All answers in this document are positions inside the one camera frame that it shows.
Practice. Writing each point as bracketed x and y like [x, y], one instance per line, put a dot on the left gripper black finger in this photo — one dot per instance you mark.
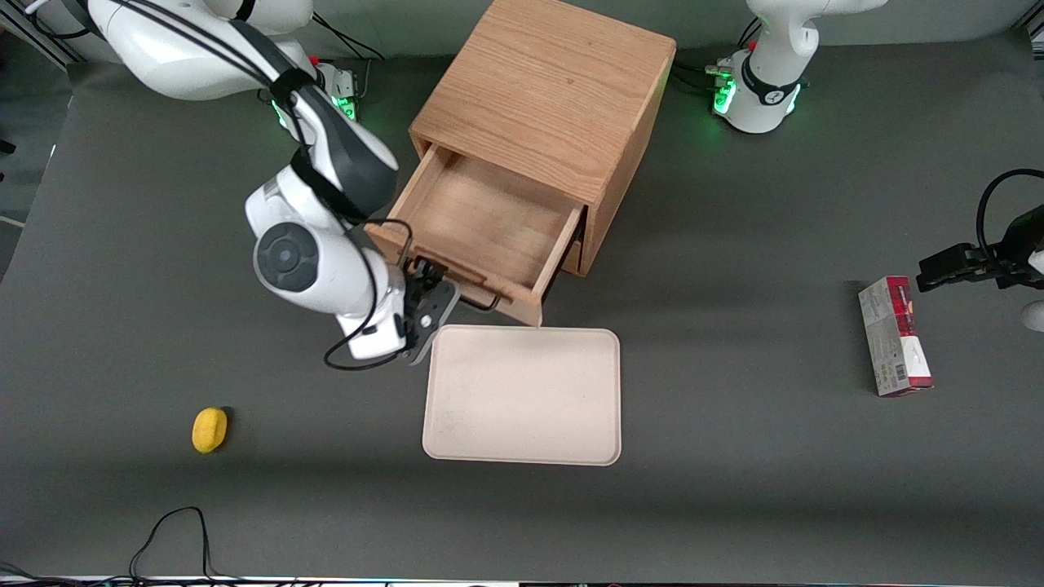
[954, 279]
[954, 261]

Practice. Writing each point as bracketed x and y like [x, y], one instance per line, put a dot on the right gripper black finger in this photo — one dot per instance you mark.
[419, 271]
[427, 295]

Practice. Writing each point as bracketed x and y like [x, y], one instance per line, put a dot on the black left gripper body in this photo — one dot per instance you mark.
[997, 265]

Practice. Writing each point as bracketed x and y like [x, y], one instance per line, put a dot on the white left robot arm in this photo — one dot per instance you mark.
[767, 90]

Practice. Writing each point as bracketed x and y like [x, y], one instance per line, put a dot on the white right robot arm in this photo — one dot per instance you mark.
[314, 253]

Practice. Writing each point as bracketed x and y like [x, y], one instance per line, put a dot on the wooden lower drawer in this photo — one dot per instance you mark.
[572, 259]

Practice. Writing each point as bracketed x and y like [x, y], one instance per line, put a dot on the wooden drawer cabinet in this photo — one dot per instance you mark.
[546, 90]

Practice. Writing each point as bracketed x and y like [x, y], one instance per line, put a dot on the red and gray carton box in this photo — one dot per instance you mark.
[893, 338]

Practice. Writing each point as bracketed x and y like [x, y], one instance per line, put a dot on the beige rectangular tray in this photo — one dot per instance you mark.
[522, 395]

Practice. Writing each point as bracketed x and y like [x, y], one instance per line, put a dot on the yellow lemon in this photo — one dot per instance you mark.
[210, 430]

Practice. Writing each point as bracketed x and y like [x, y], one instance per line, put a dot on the gray wrist camera mount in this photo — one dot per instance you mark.
[436, 326]

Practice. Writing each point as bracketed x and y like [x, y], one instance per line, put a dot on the aluminium frame rail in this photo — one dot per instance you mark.
[41, 41]

